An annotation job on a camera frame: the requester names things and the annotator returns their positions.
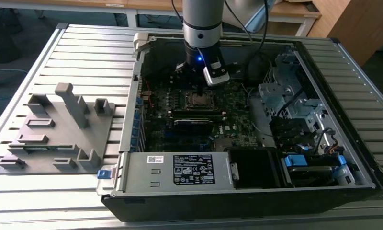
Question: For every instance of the silver CPU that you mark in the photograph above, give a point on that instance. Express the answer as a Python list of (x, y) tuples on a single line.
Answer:
[(205, 100)]

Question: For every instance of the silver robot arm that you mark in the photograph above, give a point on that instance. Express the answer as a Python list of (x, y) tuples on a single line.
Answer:
[(202, 24)]

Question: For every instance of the CPU socket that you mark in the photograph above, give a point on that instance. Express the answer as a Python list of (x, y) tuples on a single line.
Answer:
[(201, 108)]

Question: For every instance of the RAM slot white clips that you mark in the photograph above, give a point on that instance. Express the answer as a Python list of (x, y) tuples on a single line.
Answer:
[(194, 112)]

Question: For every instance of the RAM slot black clips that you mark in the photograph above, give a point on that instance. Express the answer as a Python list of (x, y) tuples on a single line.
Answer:
[(194, 114)]

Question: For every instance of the silver metal drive cage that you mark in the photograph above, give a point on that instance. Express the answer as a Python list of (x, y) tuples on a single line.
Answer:
[(269, 92)]

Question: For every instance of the black graphics card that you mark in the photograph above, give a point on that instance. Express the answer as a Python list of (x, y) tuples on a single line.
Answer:
[(191, 129)]

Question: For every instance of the green motherboard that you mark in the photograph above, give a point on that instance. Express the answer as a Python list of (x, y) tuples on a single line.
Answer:
[(239, 122)]

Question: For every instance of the dark chipset heatsink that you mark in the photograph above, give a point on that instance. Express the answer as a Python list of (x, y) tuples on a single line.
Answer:
[(223, 143)]

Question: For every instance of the black plastic disk bay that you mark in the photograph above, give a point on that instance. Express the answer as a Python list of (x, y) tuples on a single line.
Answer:
[(289, 130)]

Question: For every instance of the grey parts rack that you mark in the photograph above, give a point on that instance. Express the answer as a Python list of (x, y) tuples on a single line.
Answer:
[(66, 134)]

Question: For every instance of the silver power supply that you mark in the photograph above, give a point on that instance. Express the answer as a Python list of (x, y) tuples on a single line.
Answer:
[(140, 172)]

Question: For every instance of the hard disk in blue carrier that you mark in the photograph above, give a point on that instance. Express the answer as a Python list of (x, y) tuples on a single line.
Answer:
[(295, 160)]

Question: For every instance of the wooden cabinet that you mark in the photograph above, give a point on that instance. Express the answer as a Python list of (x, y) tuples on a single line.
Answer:
[(363, 24)]

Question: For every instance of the blue plastic latch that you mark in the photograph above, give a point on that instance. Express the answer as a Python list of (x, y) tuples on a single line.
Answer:
[(102, 174)]

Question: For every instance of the green RAM stick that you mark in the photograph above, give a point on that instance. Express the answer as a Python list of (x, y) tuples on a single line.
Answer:
[(40, 149)]

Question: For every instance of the black PC case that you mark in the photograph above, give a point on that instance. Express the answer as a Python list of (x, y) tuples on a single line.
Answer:
[(210, 208)]

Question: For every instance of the wooden desk white frame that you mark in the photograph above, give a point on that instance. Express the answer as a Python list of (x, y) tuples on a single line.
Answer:
[(82, 6), (293, 12)]

